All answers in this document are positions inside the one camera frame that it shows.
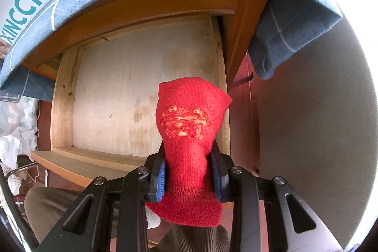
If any red knitted sock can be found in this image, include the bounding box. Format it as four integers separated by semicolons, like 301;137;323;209
147;77;232;227

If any metal wire rack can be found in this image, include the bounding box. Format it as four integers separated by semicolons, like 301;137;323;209
5;162;40;183

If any open wooden drawer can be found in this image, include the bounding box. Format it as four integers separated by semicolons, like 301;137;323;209
33;16;227;187

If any white floral bedsheet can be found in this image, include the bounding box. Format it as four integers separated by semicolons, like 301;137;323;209
0;97;39;169

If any wooden nightstand cabinet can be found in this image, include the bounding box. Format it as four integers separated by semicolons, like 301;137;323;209
22;0;268;84

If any brown corduroy trouser leg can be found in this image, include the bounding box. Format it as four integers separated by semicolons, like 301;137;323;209
23;186;233;252

